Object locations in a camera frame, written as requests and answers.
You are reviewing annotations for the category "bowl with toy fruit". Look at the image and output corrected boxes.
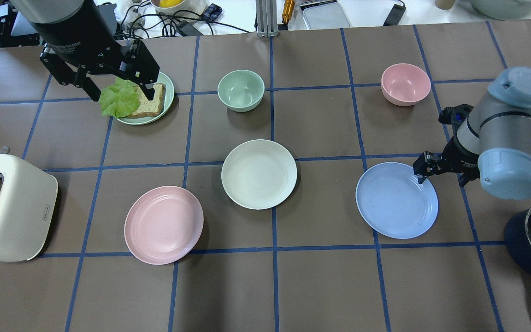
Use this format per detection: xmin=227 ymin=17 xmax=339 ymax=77
xmin=150 ymin=0 xmax=208 ymax=15

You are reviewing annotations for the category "green lettuce leaf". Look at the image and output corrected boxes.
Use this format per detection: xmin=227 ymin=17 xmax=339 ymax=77
xmin=98 ymin=77 xmax=141 ymax=118

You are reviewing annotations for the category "pink bowl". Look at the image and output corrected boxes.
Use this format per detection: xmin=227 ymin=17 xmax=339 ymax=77
xmin=381 ymin=63 xmax=431 ymax=107

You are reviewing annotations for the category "black power adapter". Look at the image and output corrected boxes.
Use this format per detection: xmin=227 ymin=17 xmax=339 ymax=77
xmin=383 ymin=4 xmax=407 ymax=26

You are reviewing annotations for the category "blue plate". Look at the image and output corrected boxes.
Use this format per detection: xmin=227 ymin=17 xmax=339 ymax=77
xmin=355 ymin=162 xmax=439 ymax=239

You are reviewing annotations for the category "green plate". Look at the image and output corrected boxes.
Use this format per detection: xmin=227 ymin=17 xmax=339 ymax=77
xmin=116 ymin=71 xmax=176 ymax=125

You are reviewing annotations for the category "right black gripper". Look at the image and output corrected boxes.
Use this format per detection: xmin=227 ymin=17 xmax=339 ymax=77
xmin=413 ymin=104 xmax=480 ymax=187

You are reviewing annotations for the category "pink plate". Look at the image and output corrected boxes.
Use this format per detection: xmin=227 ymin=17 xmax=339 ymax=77
xmin=124 ymin=186 xmax=204 ymax=265

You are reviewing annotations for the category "white toaster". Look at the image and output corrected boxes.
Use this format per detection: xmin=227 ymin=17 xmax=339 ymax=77
xmin=0 ymin=154 xmax=59 ymax=262

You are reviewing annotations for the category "aluminium frame post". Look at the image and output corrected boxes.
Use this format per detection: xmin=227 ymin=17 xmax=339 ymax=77
xmin=255 ymin=0 xmax=278 ymax=38

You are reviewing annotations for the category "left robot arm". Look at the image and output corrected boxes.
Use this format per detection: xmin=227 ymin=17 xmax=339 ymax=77
xmin=11 ymin=0 xmax=159 ymax=101

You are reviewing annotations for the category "cream white plate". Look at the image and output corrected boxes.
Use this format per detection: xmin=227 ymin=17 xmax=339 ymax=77
xmin=221 ymin=139 xmax=298 ymax=210

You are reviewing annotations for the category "green bowl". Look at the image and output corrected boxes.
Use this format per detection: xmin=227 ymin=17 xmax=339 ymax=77
xmin=217 ymin=70 xmax=265 ymax=112

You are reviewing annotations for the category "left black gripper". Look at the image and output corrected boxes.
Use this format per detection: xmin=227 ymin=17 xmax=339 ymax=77
xmin=29 ymin=5 xmax=159 ymax=102

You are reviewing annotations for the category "dark blue pot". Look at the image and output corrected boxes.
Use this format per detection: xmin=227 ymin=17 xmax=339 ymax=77
xmin=504 ymin=209 xmax=531 ymax=274

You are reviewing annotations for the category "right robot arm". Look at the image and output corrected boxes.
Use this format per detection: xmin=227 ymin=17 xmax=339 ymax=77
xmin=413 ymin=66 xmax=531 ymax=200

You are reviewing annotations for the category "bread slice on plate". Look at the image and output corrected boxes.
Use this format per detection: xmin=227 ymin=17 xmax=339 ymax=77
xmin=126 ymin=83 xmax=166 ymax=119

